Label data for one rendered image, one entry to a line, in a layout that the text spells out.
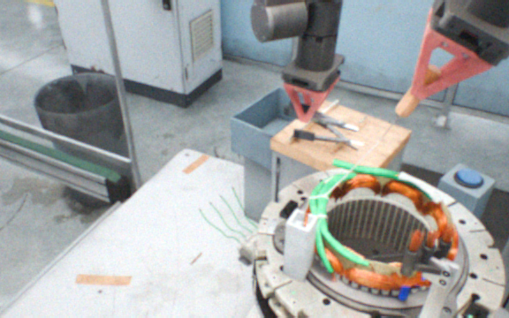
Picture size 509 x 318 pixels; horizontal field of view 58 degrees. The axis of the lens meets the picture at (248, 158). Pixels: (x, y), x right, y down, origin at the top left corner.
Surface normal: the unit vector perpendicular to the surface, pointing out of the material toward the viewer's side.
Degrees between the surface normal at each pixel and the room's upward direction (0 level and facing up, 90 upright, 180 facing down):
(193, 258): 0
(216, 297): 0
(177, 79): 90
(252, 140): 90
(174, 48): 90
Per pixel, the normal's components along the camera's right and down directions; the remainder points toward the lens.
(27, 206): 0.00, -0.79
